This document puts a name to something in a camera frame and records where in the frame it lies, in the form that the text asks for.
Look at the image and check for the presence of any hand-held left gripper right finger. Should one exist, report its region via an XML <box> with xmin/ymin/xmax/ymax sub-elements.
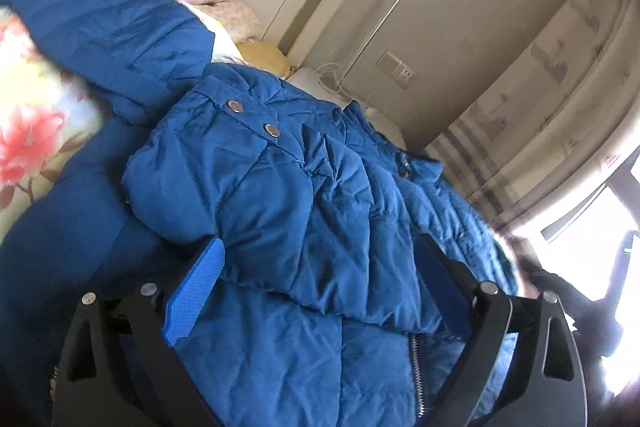
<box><xmin>419</xmin><ymin>234</ymin><xmax>589</xmax><ymax>427</ymax></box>

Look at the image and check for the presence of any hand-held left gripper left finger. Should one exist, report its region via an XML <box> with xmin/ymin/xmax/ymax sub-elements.
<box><xmin>52</xmin><ymin>236</ymin><xmax>227</xmax><ymax>427</ymax></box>

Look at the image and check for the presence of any blue puffer jacket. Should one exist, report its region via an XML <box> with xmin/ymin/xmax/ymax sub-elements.
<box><xmin>0</xmin><ymin>0</ymin><xmax>521</xmax><ymax>427</ymax></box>

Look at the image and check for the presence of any bright window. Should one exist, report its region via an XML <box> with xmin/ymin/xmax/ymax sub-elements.
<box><xmin>500</xmin><ymin>177</ymin><xmax>640</xmax><ymax>398</ymax></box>

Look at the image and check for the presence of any pale striped curtain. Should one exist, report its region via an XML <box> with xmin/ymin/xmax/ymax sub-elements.
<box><xmin>425</xmin><ymin>0</ymin><xmax>640</xmax><ymax>228</ymax></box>

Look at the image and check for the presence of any white nightstand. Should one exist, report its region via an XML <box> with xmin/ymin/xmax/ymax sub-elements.
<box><xmin>287</xmin><ymin>66</ymin><xmax>408</xmax><ymax>153</ymax></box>

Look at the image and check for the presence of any floral bed sheet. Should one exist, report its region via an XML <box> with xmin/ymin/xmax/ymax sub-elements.
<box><xmin>0</xmin><ymin>4</ymin><xmax>108</xmax><ymax>243</ymax></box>

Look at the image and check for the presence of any yellow pillow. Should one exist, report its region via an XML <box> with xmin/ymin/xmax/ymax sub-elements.
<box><xmin>235</xmin><ymin>40</ymin><xmax>293</xmax><ymax>80</ymax></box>

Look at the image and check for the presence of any thin white rod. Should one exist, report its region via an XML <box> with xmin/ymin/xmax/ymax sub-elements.
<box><xmin>342</xmin><ymin>0</ymin><xmax>402</xmax><ymax>93</ymax></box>

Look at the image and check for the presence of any beige floral pillow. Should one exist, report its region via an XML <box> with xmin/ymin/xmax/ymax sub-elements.
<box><xmin>200</xmin><ymin>0</ymin><xmax>261</xmax><ymax>43</ymax></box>

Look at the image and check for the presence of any wall socket panel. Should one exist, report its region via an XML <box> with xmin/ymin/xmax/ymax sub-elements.
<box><xmin>376</xmin><ymin>50</ymin><xmax>418</xmax><ymax>88</ymax></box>

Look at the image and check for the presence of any white cable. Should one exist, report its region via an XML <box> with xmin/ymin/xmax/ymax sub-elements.
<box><xmin>315</xmin><ymin>62</ymin><xmax>353</xmax><ymax>102</ymax></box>

